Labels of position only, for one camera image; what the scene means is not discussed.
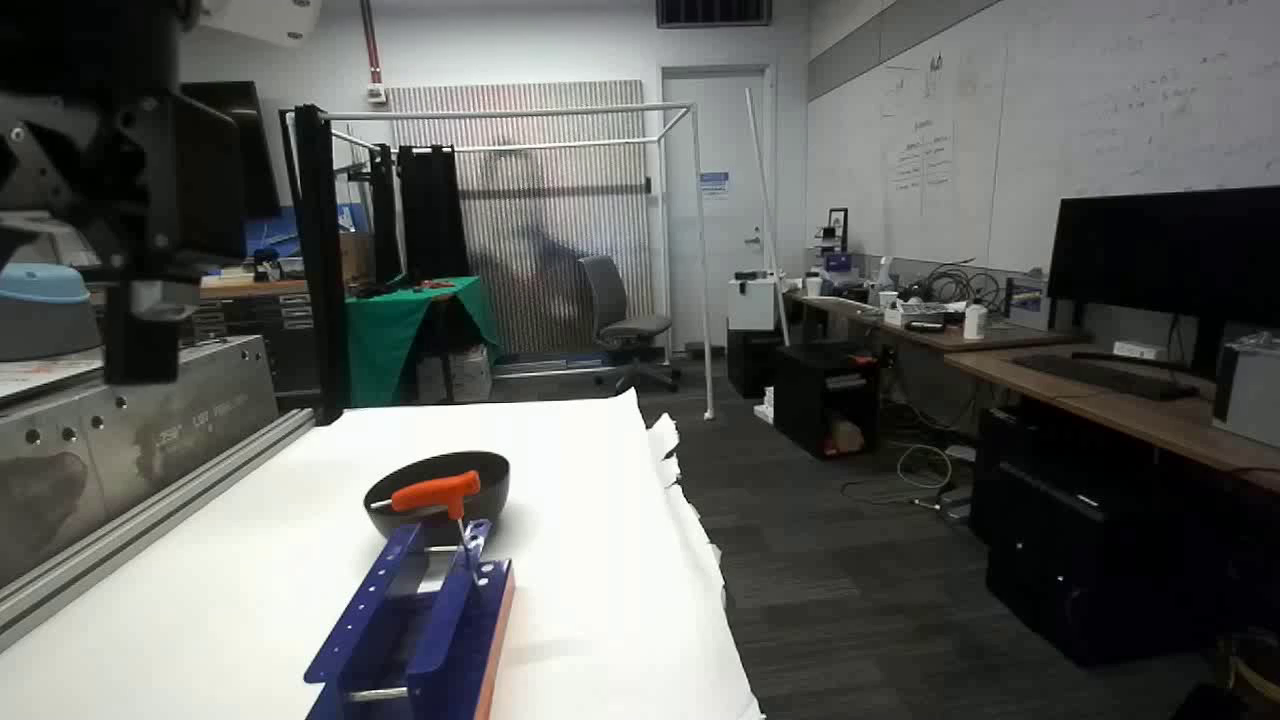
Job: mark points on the black keyboard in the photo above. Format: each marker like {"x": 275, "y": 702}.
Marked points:
{"x": 1107, "y": 379}

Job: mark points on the aluminium rail frame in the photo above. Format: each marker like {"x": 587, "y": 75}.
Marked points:
{"x": 122, "y": 452}

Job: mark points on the blurred person in dark clothes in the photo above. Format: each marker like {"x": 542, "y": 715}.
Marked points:
{"x": 534, "y": 282}

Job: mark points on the black panel stand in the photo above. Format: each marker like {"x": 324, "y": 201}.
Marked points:
{"x": 435, "y": 207}

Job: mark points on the black upright post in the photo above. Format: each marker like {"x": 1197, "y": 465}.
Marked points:
{"x": 320, "y": 265}

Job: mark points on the blue plastic rack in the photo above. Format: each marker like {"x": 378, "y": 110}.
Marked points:
{"x": 412, "y": 624}

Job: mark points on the grey office chair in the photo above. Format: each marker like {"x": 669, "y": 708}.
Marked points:
{"x": 634, "y": 325}

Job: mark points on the black computer monitor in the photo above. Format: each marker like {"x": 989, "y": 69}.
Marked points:
{"x": 1163, "y": 253}

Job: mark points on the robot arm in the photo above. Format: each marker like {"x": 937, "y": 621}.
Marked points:
{"x": 80, "y": 107}

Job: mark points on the black bowl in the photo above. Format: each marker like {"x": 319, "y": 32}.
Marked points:
{"x": 480, "y": 500}

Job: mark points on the white paper table cover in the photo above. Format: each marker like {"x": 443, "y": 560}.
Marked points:
{"x": 587, "y": 560}

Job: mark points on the ceiling air vent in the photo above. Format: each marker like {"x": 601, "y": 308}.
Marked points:
{"x": 712, "y": 8}

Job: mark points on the wooden desk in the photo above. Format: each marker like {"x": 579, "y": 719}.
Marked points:
{"x": 1134, "y": 403}

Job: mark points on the white pipe frame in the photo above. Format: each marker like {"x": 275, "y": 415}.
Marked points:
{"x": 692, "y": 243}

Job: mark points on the white door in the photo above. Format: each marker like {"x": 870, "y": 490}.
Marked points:
{"x": 717, "y": 201}

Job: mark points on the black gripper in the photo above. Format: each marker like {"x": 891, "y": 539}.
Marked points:
{"x": 141, "y": 341}

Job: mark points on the black box on floor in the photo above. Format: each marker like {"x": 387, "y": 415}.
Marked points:
{"x": 824, "y": 403}

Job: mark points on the wall whiteboard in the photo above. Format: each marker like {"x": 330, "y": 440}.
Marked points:
{"x": 1040, "y": 135}

